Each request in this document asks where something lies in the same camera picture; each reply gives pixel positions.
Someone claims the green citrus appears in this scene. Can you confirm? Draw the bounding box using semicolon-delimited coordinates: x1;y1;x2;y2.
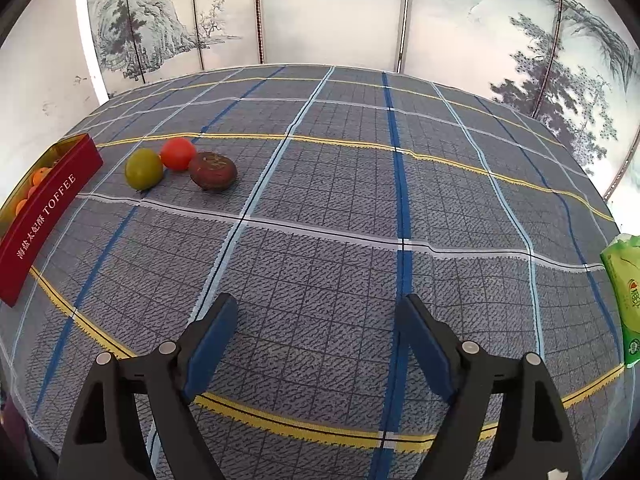
125;148;164;192

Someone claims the dark maroon passion fruit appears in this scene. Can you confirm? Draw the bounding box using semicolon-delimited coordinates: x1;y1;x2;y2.
188;152;238;192

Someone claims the orange tangerine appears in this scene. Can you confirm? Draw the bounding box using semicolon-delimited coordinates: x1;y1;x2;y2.
15;198;27;216

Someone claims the green tissue pack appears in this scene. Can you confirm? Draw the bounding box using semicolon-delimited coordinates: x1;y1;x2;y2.
600;233;640;367

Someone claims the red toffee tin box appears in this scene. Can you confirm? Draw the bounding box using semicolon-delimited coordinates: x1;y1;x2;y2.
0;133;103;307

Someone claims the orange fruit in tin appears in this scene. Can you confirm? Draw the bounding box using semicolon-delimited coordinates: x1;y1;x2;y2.
32;167;51;188

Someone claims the blue plaid tablecloth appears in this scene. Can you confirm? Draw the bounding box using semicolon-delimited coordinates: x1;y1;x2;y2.
1;65;639;479

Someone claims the painted landscape folding screen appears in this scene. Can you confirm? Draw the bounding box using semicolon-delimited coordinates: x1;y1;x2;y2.
87;0;639;200

